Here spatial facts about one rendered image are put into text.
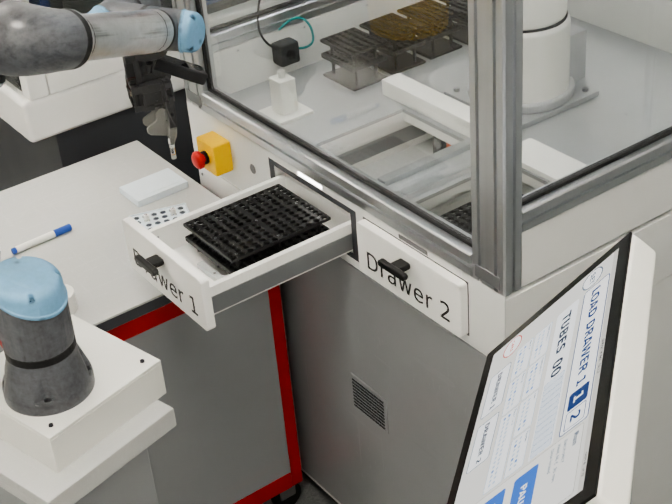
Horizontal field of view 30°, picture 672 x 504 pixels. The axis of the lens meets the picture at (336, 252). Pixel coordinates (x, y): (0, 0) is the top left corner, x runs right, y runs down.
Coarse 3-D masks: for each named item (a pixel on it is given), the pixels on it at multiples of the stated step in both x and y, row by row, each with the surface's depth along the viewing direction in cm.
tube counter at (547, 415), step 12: (564, 360) 161; (552, 372) 161; (564, 372) 158; (552, 384) 159; (552, 396) 156; (540, 408) 157; (552, 408) 154; (540, 420) 154; (552, 420) 151; (540, 432) 152; (552, 432) 149; (540, 444) 150
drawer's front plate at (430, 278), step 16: (368, 224) 229; (368, 240) 229; (384, 240) 225; (384, 256) 227; (400, 256) 222; (416, 256) 219; (368, 272) 234; (384, 272) 229; (416, 272) 220; (432, 272) 216; (448, 272) 214; (400, 288) 226; (432, 288) 217; (448, 288) 213; (464, 288) 211; (416, 304) 224; (432, 304) 219; (448, 304) 215; (464, 304) 213; (464, 320) 215
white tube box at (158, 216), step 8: (160, 208) 266; (168, 208) 266; (176, 208) 266; (184, 208) 265; (128, 216) 264; (136, 216) 264; (152, 216) 264; (160, 216) 263; (168, 216) 263; (176, 216) 263; (144, 224) 261; (152, 224) 261
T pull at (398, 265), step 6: (378, 264) 222; (384, 264) 221; (390, 264) 220; (396, 264) 220; (402, 264) 220; (408, 264) 220; (390, 270) 220; (396, 270) 219; (402, 270) 220; (396, 276) 219; (402, 276) 217
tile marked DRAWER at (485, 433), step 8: (496, 416) 168; (488, 424) 169; (496, 424) 166; (480, 432) 169; (488, 432) 167; (480, 440) 167; (488, 440) 165; (480, 448) 166; (488, 448) 163; (472, 456) 166; (480, 456) 164; (488, 456) 161; (472, 464) 164
